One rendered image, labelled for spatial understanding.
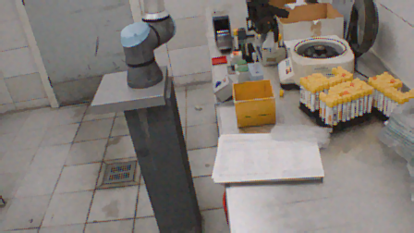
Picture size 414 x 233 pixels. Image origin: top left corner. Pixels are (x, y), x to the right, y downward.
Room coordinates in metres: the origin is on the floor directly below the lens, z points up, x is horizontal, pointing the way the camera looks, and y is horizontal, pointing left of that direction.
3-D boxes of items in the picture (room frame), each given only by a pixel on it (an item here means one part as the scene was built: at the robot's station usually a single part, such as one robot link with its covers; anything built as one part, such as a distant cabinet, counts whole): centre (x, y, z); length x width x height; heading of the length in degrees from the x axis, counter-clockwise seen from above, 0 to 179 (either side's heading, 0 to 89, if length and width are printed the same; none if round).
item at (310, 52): (1.37, -0.47, 0.97); 0.15 x 0.15 x 0.07
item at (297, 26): (1.73, -0.53, 0.95); 0.29 x 0.25 x 0.15; 88
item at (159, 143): (1.50, 0.23, 0.44); 0.20 x 0.20 x 0.87; 88
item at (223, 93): (1.31, -0.10, 0.92); 0.13 x 0.07 x 0.08; 88
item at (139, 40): (1.51, 0.22, 1.08); 0.13 x 0.12 x 0.14; 145
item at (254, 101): (1.16, -0.16, 0.92); 0.13 x 0.13 x 0.10; 84
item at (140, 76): (1.50, 0.22, 0.97); 0.15 x 0.15 x 0.10
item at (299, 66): (1.37, -0.45, 0.94); 0.30 x 0.24 x 0.12; 79
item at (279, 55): (1.64, -0.33, 0.91); 0.20 x 0.10 x 0.07; 178
